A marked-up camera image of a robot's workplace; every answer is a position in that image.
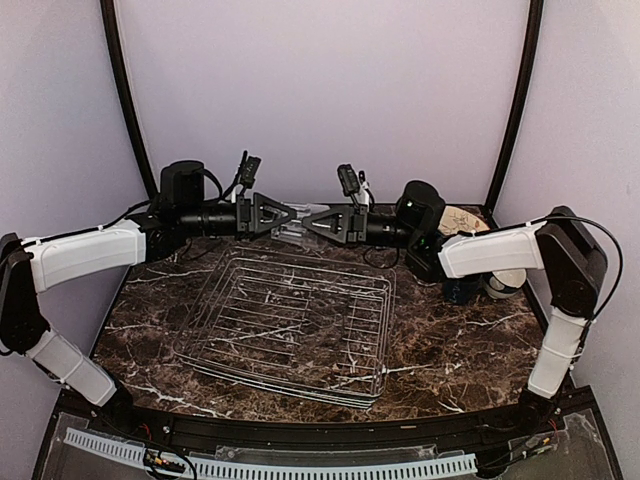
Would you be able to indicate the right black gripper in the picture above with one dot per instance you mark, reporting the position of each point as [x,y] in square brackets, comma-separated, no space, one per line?
[358,221]

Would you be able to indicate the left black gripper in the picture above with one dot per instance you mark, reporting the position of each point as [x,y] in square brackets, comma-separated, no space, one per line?
[246,214]

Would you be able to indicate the clear glass cup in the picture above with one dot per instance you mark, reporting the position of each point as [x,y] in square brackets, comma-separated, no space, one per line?
[294,233]

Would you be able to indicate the large beige plate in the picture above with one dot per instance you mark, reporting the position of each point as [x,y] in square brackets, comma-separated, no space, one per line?
[455,220]

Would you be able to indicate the dark blue ceramic mug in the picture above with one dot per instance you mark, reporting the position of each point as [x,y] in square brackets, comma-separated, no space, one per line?
[460,291]

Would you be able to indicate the teal and white bowl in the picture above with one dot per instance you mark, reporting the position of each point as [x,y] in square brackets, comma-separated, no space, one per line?
[501,280]

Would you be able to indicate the white green patterned bowl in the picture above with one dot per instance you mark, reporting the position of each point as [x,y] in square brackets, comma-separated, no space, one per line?
[499,294]

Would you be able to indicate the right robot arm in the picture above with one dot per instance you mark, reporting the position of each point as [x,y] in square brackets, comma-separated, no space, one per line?
[558,244]

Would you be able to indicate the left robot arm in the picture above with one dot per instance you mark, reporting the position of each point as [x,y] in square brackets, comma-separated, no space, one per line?
[148,232]

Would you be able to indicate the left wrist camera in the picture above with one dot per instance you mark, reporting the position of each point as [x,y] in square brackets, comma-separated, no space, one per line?
[245,175]

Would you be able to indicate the wire dish rack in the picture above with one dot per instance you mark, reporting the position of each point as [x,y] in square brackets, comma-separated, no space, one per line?
[299,325]

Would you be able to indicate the left black frame post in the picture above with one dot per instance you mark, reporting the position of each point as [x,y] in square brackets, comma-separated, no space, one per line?
[124,92]

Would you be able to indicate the black frame post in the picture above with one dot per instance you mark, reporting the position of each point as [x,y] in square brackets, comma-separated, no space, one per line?
[521,89]
[124,92]

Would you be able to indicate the white slotted cable duct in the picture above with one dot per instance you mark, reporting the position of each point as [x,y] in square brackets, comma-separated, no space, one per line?
[247,463]

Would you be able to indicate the black front rail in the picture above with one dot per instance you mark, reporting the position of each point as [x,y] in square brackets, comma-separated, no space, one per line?
[201,434]

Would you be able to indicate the right black frame post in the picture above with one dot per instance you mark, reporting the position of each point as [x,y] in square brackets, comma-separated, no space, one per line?
[521,89]

